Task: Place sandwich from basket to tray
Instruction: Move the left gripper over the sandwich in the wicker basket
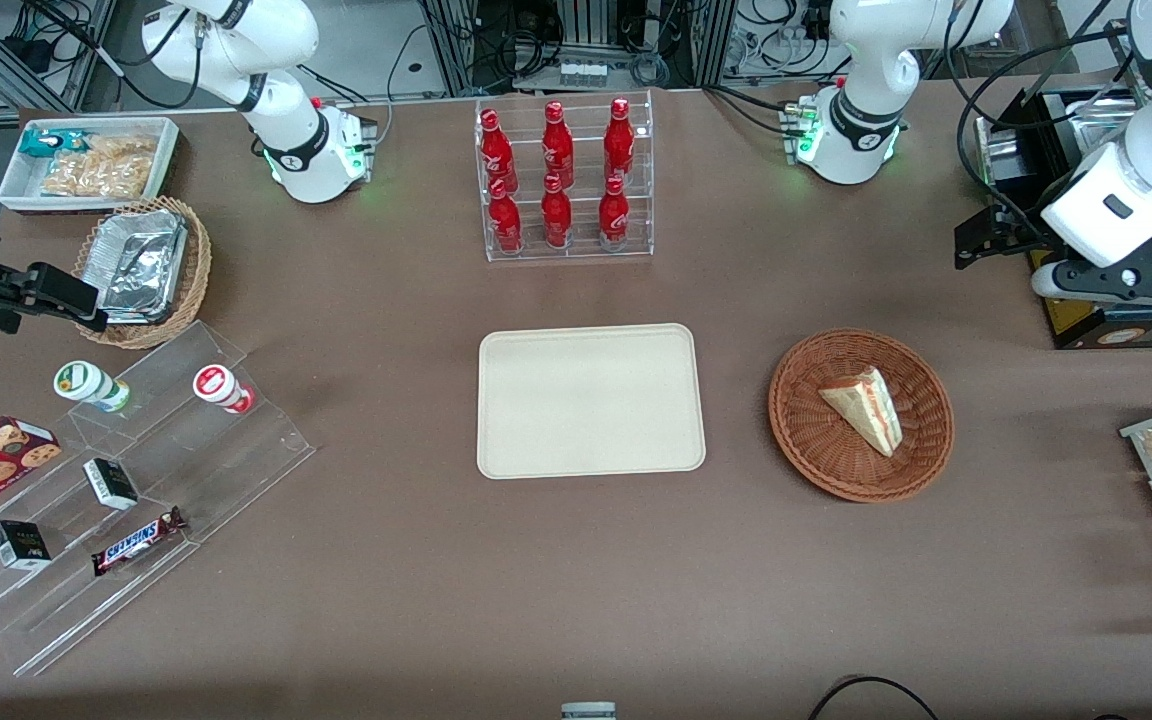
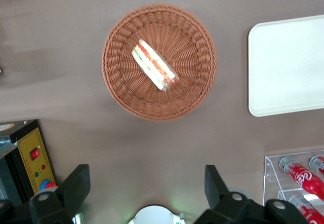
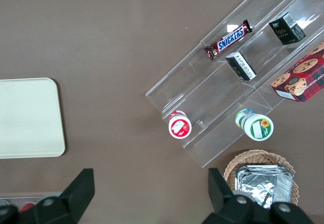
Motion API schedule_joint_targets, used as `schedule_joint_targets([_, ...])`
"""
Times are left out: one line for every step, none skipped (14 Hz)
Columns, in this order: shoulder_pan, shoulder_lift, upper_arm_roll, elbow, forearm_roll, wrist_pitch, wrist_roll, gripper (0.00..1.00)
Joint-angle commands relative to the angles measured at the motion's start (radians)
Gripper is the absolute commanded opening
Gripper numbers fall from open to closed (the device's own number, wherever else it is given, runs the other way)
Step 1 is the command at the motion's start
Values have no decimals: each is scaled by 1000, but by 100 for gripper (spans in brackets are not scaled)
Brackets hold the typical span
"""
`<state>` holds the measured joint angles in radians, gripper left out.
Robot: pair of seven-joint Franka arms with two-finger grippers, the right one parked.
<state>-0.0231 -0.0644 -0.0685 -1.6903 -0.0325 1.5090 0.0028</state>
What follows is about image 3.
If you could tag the aluminium foil tray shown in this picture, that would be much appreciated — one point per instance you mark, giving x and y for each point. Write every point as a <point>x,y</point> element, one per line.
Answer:
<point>284,183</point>

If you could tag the small black box white label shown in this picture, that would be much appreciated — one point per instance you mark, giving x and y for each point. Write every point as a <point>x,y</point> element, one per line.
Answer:
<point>241,66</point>

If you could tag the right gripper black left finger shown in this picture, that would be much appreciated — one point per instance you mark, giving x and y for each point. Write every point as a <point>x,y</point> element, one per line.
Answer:
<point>63,203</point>

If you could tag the black Face box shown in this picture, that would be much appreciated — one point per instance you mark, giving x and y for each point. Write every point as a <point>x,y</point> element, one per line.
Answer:
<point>286,30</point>

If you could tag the crumpled foil wrapped packet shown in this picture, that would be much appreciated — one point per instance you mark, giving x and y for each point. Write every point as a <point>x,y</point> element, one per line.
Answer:
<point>255,189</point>

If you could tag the green sunflower yogurt cup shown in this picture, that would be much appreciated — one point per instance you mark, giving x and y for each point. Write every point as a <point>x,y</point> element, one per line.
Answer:
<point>257,125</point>

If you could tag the red strawberry yogurt cup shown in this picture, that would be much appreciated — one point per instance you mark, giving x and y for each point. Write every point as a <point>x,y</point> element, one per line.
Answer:
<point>179,126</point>

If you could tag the clear plastic container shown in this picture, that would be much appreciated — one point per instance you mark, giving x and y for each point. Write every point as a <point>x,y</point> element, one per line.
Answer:
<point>15,200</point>

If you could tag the red chocolate chip cookie box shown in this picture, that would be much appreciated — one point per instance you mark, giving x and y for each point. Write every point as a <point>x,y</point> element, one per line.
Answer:
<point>302,75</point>

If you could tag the cream plastic tray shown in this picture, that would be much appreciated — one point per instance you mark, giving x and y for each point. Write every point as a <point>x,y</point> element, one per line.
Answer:
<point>27,117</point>

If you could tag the Snickers chocolate bar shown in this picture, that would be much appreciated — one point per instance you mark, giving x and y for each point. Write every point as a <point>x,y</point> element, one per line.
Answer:
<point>229,40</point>

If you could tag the clear acrylic stepped shelf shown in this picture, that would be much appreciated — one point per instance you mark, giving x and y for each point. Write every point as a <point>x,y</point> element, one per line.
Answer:
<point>217,87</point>

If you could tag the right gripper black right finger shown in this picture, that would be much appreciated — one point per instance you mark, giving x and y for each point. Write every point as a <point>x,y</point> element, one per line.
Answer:
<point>240,208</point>

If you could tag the woven wicker basket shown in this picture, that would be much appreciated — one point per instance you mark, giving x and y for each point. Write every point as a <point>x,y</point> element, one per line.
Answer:
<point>253,158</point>

